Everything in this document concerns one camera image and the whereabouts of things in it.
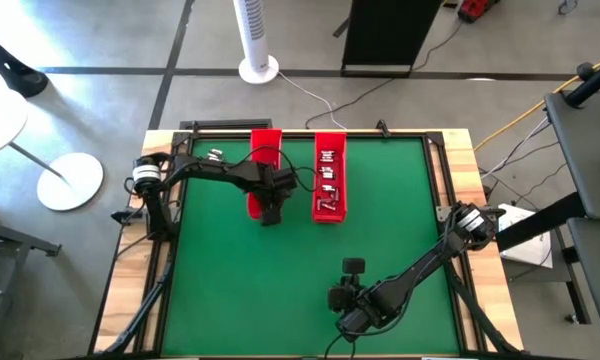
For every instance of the black desk leg beam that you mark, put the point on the black desk leg beam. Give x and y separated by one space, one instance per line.
545 225

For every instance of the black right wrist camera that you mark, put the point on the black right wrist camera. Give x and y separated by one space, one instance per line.
340 298

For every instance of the black table clamp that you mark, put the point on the black table clamp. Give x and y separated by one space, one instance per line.
196 126
382 129

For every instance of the dark metal stand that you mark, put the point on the dark metal stand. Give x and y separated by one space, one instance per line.
20 242

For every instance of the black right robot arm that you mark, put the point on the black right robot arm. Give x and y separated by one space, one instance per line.
430 260

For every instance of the white paper sheet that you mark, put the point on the white paper sheet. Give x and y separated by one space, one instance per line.
525 250

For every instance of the white tower fan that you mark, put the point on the white tower fan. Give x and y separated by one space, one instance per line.
254 30

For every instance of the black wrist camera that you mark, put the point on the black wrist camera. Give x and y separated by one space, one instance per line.
285 182
340 298

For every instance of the wooden table board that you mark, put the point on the wooden table board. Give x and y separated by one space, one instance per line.
457 150

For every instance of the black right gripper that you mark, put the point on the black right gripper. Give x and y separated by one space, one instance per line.
367 305

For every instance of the red black power tool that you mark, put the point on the red black power tool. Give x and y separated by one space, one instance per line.
475 10

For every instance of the white round table base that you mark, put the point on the white round table base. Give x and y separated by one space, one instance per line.
75 185

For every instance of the black chair leg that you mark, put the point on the black chair leg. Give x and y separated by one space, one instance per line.
15 75

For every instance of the white round table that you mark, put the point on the white round table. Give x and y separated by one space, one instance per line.
0 120

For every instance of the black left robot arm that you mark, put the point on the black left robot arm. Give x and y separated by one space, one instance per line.
200 170

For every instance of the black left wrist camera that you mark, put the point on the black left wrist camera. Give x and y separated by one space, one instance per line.
285 182

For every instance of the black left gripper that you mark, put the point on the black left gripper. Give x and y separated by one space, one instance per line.
265 185

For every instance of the red plastic bin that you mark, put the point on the red plastic bin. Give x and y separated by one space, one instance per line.
330 140
266 140

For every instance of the black aluminium table frame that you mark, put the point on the black aluminium table frame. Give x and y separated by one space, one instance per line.
179 250

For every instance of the grey table pole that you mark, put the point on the grey table pole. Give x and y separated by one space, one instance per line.
30 156

